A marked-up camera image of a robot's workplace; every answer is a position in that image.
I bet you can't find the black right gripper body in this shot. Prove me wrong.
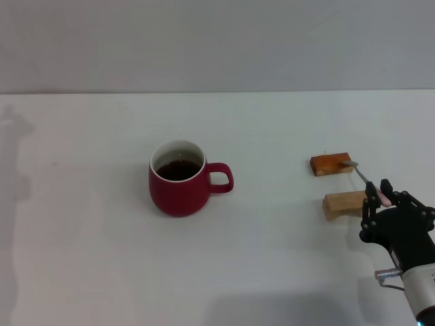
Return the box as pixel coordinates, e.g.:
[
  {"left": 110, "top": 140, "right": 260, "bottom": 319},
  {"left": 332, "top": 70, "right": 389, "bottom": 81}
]
[{"left": 360, "top": 206, "right": 435, "bottom": 272}]

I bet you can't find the pink handled metal spoon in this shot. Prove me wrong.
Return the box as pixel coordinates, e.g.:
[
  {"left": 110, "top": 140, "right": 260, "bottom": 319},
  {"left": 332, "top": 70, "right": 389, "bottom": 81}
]
[{"left": 341, "top": 160, "right": 391, "bottom": 207}]

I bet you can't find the red ceramic coffee cup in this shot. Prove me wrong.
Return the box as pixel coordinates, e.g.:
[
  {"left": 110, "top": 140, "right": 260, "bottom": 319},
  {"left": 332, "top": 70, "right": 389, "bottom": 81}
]
[{"left": 147, "top": 139, "right": 234, "bottom": 218}]

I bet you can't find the light wooden notched block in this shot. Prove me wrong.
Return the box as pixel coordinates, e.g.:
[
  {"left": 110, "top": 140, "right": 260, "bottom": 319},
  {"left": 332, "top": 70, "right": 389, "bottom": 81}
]
[{"left": 322, "top": 190, "right": 370, "bottom": 221}]

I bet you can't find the dark orange wooden block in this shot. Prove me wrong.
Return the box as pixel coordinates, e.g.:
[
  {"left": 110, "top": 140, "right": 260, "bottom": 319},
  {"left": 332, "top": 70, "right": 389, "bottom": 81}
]
[{"left": 310, "top": 152, "right": 351, "bottom": 177}]

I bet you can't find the grey cable with metal plug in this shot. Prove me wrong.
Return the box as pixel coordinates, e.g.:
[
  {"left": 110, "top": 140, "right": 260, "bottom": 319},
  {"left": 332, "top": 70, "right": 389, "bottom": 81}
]
[{"left": 374, "top": 267, "right": 405, "bottom": 292}]

